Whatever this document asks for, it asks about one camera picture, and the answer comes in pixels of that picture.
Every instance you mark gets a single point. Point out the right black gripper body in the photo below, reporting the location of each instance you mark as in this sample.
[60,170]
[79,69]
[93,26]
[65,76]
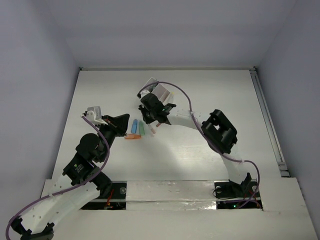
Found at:
[149,115]

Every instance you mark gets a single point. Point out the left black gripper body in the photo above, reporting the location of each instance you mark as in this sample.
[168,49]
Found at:
[110,124]

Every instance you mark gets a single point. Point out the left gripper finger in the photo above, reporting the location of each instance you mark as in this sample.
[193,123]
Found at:
[121,131]
[120,122]

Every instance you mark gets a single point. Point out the green capsule eraser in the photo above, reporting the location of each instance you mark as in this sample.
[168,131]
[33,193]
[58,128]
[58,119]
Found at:
[141,128]

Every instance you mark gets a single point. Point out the peach white marker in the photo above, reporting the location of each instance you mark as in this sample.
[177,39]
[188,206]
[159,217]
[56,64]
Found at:
[152,130]

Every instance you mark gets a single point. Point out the clear green gel pen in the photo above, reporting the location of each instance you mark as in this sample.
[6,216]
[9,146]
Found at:
[153,86]

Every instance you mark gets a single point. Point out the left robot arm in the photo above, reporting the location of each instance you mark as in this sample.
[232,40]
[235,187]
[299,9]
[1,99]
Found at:
[82,180]

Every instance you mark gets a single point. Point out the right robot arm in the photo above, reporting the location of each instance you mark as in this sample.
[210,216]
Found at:
[215,127]

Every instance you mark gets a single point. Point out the orange capsule eraser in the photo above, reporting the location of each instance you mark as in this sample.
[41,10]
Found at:
[132,136]

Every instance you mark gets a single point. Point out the blue capsule eraser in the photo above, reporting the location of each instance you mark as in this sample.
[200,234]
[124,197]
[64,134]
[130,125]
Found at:
[134,126]

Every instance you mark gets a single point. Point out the white three-compartment organizer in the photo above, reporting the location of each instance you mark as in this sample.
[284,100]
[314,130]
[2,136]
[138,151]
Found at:
[161,92]

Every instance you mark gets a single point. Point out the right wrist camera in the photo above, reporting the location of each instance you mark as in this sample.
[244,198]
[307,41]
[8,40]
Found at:
[143,93]

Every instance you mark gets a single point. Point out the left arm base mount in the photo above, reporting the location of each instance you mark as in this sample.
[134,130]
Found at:
[114,199]

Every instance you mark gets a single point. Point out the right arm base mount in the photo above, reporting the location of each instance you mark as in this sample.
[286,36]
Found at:
[231,196]

